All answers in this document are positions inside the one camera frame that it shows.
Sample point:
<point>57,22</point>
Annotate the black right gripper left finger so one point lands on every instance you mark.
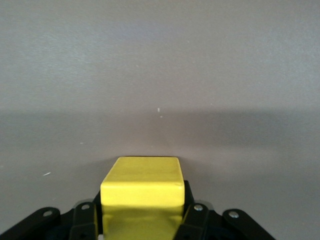
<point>80,220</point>

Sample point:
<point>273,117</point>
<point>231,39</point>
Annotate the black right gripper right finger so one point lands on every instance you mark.
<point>200,222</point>

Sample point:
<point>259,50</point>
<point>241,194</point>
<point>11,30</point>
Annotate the yellow wooden block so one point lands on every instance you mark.
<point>142,190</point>

